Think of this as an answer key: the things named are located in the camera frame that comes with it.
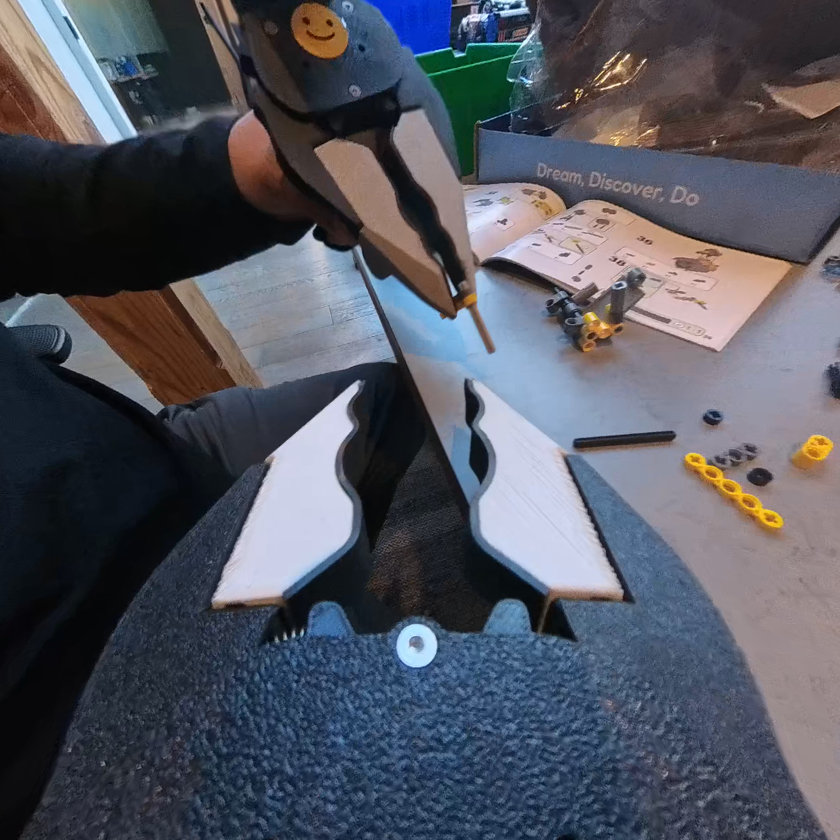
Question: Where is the grey desk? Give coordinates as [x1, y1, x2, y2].
[354, 177, 840, 821]

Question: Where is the person's black top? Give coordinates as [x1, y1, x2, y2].
[0, 322, 263, 840]

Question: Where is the long black axle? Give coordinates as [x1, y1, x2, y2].
[573, 430, 677, 451]

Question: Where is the green bin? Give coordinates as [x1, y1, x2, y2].
[415, 42, 526, 178]

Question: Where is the yellow two-hole beam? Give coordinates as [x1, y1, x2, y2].
[791, 434, 834, 470]

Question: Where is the wooden pillar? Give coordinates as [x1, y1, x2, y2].
[0, 0, 263, 408]

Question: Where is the blue bin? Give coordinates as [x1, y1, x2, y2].
[374, 0, 454, 56]

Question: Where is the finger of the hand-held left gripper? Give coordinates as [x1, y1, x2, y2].
[391, 107, 479, 294]
[314, 126, 462, 320]

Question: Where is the glass door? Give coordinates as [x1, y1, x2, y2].
[39, 0, 244, 139]

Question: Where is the person's left forearm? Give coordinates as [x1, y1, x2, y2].
[0, 115, 316, 299]

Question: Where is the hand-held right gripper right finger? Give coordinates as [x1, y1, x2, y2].
[462, 377, 626, 616]

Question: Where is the person's grey trouser leg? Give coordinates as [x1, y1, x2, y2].
[157, 361, 427, 483]

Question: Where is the grey and yellow brick subassembly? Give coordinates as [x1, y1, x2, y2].
[543, 268, 647, 353]

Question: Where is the white instruction booklet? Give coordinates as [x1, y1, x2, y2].
[462, 182, 794, 352]

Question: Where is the grey-blue cardboard box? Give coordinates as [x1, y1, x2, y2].
[476, 125, 840, 265]

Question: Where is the yellow five-hole beam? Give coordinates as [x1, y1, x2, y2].
[684, 451, 785, 531]

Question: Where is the person's left hand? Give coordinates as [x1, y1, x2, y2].
[227, 110, 360, 248]

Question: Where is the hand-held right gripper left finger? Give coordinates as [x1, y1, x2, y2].
[211, 379, 374, 611]

